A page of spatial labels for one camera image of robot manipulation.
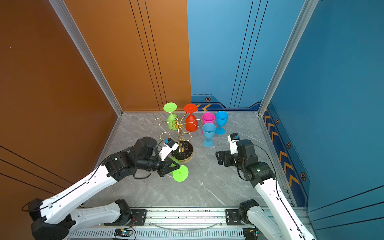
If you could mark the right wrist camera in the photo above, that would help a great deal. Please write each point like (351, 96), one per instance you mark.
(233, 139)

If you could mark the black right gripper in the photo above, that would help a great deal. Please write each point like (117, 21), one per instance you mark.
(221, 158)

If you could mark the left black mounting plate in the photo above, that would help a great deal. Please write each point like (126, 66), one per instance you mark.
(135, 218)

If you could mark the blue wine glass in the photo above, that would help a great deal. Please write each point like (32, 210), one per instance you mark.
(222, 119)
(209, 131)

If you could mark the blue wine glass front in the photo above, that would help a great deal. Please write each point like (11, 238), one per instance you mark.
(209, 131)

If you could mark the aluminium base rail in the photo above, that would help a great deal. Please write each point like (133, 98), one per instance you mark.
(173, 224)

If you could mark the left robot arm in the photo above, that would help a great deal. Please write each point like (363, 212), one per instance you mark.
(56, 217)

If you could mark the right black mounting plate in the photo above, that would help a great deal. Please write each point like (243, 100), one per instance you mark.
(233, 218)

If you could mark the green wine glass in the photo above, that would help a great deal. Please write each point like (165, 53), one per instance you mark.
(170, 108)
(180, 174)

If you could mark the red wine glass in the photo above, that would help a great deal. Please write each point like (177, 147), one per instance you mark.
(191, 120)

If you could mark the green wine glass back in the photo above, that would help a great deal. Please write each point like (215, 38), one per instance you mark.
(170, 108)

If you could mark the green circuit board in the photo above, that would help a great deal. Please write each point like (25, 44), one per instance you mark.
(251, 234)
(124, 234)

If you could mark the black mounting plate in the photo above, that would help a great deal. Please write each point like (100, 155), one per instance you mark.
(233, 218)
(135, 218)

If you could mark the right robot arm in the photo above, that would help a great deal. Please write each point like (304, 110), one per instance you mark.
(286, 225)

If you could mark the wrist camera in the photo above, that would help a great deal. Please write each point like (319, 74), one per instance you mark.
(233, 139)
(168, 146)

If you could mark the right green circuit board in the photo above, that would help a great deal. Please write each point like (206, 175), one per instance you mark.
(251, 234)

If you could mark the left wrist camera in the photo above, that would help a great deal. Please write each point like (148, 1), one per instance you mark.
(168, 146)

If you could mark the left green circuit board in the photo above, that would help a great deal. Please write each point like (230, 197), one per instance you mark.
(124, 234)

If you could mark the pink wine glass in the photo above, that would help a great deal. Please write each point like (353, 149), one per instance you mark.
(208, 118)

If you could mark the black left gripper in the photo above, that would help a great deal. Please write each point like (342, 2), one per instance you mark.
(166, 168)

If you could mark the gold wine glass rack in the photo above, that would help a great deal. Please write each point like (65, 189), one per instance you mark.
(185, 150)

